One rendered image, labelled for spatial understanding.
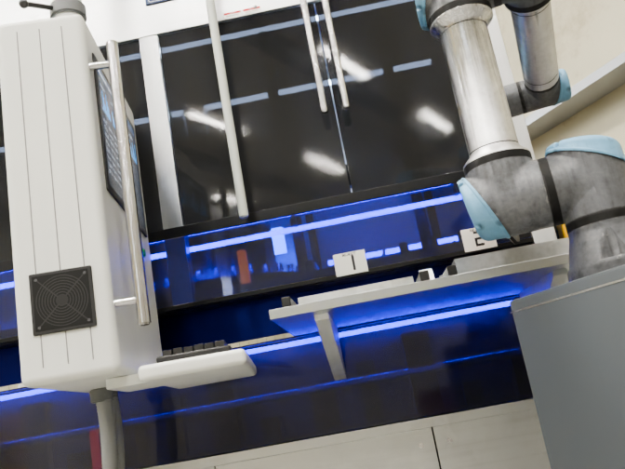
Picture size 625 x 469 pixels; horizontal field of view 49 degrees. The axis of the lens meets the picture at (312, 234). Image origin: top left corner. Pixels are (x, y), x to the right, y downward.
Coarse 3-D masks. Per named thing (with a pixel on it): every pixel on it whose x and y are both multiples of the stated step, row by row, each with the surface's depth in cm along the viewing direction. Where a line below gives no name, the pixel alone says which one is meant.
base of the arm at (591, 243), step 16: (624, 208) 105; (576, 224) 108; (592, 224) 105; (608, 224) 104; (624, 224) 104; (576, 240) 108; (592, 240) 105; (608, 240) 104; (624, 240) 102; (576, 256) 107; (592, 256) 104; (608, 256) 103; (624, 256) 101; (576, 272) 106; (592, 272) 103
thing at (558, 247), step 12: (552, 240) 138; (564, 240) 138; (492, 252) 139; (504, 252) 138; (516, 252) 138; (528, 252) 138; (540, 252) 138; (552, 252) 137; (564, 252) 137; (456, 264) 139; (468, 264) 139; (480, 264) 138; (492, 264) 138; (504, 264) 138
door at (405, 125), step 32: (352, 0) 197; (384, 0) 197; (352, 32) 195; (384, 32) 194; (416, 32) 193; (352, 64) 193; (384, 64) 192; (416, 64) 191; (352, 96) 191; (384, 96) 190; (416, 96) 189; (448, 96) 188; (352, 128) 188; (384, 128) 188; (416, 128) 187; (448, 128) 186; (352, 160) 186; (384, 160) 186; (416, 160) 185; (448, 160) 184; (352, 192) 184
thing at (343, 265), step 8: (336, 256) 180; (344, 256) 179; (360, 256) 179; (336, 264) 179; (344, 264) 179; (360, 264) 179; (336, 272) 179; (344, 272) 178; (352, 272) 178; (360, 272) 178
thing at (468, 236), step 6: (474, 228) 178; (462, 234) 178; (468, 234) 178; (474, 234) 178; (462, 240) 178; (468, 240) 177; (474, 240) 177; (480, 240) 177; (492, 240) 177; (468, 246) 177; (474, 246) 177; (480, 246) 177; (486, 246) 177; (492, 246) 176
